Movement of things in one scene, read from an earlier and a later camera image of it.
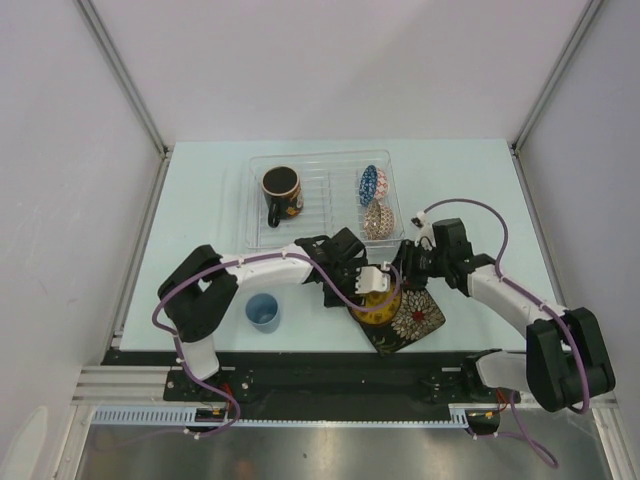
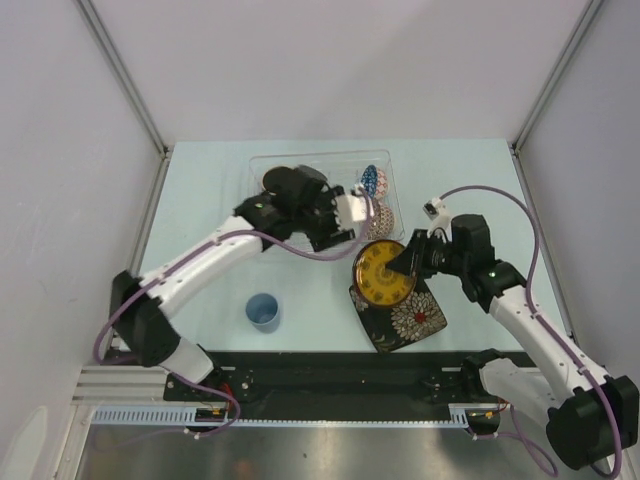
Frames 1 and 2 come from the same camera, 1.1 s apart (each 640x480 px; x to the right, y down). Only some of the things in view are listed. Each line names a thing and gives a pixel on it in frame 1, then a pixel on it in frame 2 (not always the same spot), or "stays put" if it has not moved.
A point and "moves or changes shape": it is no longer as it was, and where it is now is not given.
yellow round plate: x=375 y=298 moves or changes shape
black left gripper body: x=344 y=279 -> x=319 y=222
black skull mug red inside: x=282 y=192 stays put
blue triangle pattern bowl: x=368 y=184 stays put
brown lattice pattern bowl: x=378 y=220 stays put
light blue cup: x=263 y=312 stays put
